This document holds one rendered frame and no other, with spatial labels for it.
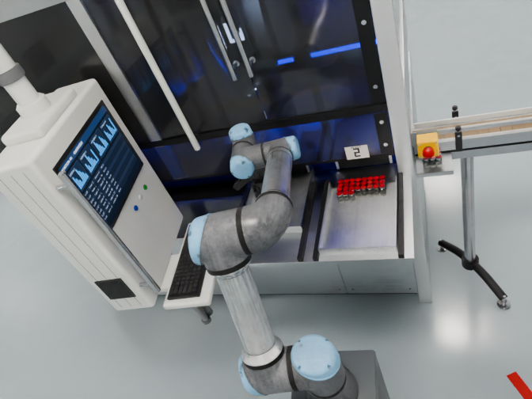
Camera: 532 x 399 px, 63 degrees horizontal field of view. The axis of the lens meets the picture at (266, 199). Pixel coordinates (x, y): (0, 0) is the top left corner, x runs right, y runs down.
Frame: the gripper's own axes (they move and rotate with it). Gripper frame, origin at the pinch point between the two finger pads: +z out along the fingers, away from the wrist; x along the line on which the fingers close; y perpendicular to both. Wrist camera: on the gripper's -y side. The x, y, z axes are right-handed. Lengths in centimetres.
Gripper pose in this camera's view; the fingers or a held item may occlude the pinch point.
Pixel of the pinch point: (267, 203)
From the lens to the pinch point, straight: 164.6
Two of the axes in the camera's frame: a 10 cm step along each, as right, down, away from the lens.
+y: 9.3, -0.9, -3.7
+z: 3.2, 6.9, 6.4
